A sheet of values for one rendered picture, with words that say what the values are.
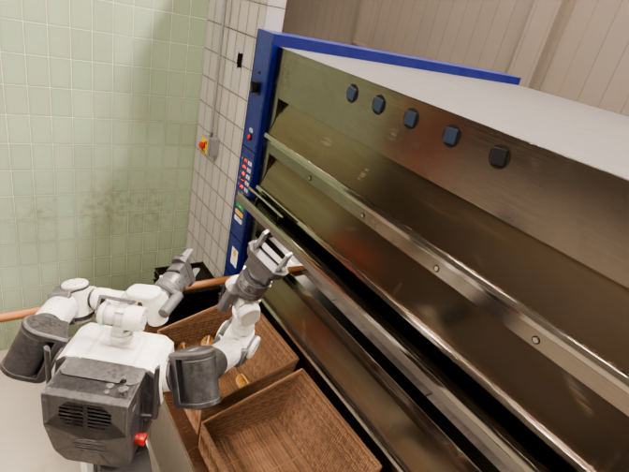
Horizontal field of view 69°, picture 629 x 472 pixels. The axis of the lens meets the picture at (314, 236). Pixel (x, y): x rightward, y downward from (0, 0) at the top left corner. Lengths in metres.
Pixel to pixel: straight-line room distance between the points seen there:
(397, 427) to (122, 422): 0.98
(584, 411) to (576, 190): 0.53
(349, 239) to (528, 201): 0.73
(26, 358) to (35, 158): 1.67
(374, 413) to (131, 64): 2.17
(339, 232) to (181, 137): 1.53
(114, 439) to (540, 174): 1.22
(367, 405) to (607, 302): 0.98
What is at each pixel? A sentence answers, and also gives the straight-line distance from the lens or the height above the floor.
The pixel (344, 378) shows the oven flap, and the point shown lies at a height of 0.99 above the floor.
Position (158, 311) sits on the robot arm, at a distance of 1.51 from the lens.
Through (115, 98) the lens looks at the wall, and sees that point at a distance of 2.88.
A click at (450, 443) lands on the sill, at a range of 1.65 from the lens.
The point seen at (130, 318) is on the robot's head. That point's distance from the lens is 1.27.
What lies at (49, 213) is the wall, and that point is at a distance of 3.06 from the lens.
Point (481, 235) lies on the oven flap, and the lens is 1.38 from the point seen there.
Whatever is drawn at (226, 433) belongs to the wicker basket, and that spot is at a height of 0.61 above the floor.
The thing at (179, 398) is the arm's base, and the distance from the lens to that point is 1.33.
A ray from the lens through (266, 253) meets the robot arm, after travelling 1.21.
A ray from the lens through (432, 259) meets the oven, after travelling 1.49.
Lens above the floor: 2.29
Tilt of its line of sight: 26 degrees down
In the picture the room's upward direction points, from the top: 13 degrees clockwise
